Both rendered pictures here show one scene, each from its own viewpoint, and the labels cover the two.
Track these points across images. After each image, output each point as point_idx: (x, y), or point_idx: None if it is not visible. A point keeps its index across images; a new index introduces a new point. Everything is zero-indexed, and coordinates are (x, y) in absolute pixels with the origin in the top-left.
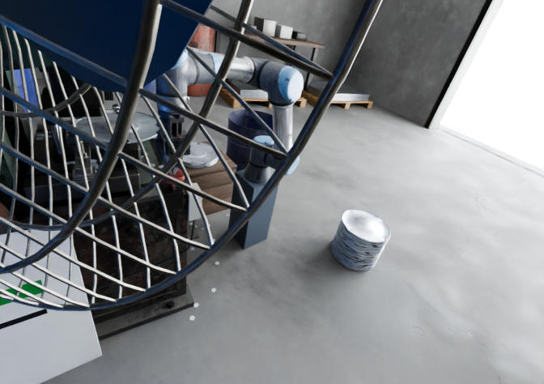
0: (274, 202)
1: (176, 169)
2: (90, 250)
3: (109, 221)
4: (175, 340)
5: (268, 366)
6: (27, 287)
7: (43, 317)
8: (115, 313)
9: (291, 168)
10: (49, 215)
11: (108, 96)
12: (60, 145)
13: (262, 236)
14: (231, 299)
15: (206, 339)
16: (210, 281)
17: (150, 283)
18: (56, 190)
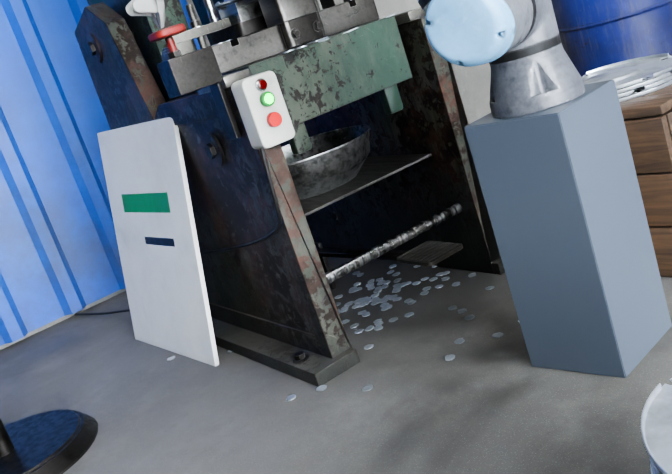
0: (580, 206)
1: (158, 19)
2: (202, 174)
3: (197, 125)
4: (243, 404)
5: None
6: (162, 198)
7: (173, 250)
8: (262, 324)
9: (452, 34)
10: None
11: None
12: (211, 20)
13: (596, 354)
14: (353, 417)
15: (248, 431)
16: (390, 375)
17: (277, 286)
18: None
